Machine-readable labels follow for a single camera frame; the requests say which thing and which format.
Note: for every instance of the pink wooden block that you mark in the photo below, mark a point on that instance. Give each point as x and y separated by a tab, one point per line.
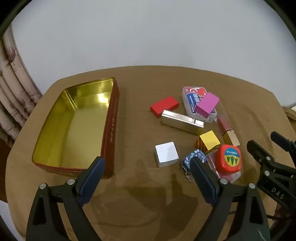
207	104

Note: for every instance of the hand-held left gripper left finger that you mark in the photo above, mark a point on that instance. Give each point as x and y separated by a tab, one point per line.
92	178

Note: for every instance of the tan fabric bundle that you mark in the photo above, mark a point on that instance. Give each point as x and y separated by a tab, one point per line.
290	114

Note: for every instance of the red and gold tin box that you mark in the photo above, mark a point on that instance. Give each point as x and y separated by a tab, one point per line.
81	129

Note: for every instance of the red tape measure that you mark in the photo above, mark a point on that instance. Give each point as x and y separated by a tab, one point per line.
229	158

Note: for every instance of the red wooden block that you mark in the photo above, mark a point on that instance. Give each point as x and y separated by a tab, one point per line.
164	106

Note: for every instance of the beige patterned curtain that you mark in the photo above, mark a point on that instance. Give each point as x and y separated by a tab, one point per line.
13	92

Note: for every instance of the silver cube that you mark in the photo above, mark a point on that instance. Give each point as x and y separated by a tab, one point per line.
166	153

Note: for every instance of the clear dental floss box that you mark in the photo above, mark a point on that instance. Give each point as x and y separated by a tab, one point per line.
188	97

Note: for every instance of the clear plastic case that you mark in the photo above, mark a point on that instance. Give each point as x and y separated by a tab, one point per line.
212	165

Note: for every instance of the red and gold lipstick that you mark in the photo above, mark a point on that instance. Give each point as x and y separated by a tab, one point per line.
227	133

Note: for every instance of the gold striped cube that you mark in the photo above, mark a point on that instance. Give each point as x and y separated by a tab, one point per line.
209	139

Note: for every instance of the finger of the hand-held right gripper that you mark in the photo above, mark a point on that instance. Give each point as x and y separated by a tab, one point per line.
259	150
282	141

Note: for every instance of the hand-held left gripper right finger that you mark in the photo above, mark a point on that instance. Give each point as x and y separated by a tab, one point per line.
204	179

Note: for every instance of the silver rectangular metal case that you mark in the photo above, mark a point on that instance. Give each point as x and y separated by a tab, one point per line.
180	121

